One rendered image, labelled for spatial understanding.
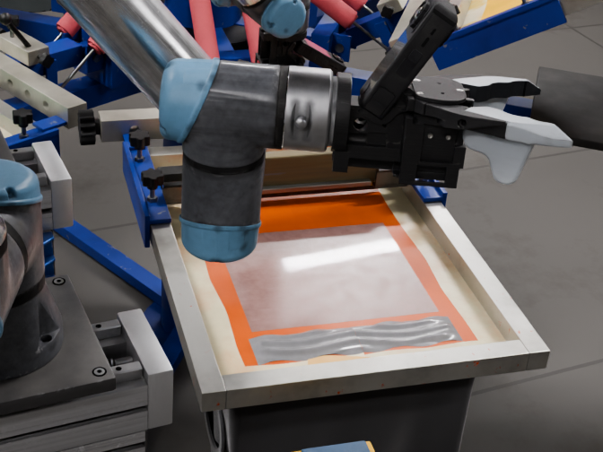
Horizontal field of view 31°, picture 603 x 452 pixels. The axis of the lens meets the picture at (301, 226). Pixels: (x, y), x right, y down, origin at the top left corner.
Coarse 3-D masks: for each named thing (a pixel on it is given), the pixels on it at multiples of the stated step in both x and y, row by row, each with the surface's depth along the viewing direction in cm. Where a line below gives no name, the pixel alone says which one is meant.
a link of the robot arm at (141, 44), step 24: (72, 0) 103; (96, 0) 103; (120, 0) 104; (144, 0) 105; (96, 24) 104; (120, 24) 104; (144, 24) 105; (168, 24) 106; (120, 48) 106; (144, 48) 106; (168, 48) 106; (192, 48) 108; (144, 72) 107
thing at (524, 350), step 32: (160, 160) 228; (160, 224) 205; (448, 224) 212; (160, 256) 196; (480, 256) 204; (480, 288) 196; (192, 320) 180; (512, 320) 187; (192, 352) 173; (416, 352) 178; (448, 352) 178; (480, 352) 179; (512, 352) 180; (544, 352) 181; (224, 384) 168; (256, 384) 168; (288, 384) 169; (320, 384) 171; (352, 384) 173; (384, 384) 175; (416, 384) 177
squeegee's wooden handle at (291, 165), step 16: (272, 160) 216; (288, 160) 217; (304, 160) 218; (320, 160) 219; (272, 176) 218; (288, 176) 219; (304, 176) 220; (320, 176) 221; (336, 176) 222; (352, 176) 223; (368, 176) 224
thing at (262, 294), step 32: (288, 224) 215; (256, 256) 204; (288, 256) 205; (224, 288) 195; (256, 288) 196; (288, 288) 196; (320, 288) 197; (256, 320) 187; (288, 320) 188; (320, 320) 189
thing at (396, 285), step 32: (352, 192) 227; (320, 224) 216; (352, 224) 216; (384, 224) 217; (320, 256) 206; (352, 256) 207; (384, 256) 207; (416, 256) 208; (352, 288) 198; (384, 288) 199; (416, 288) 199; (352, 320) 190; (384, 320) 190
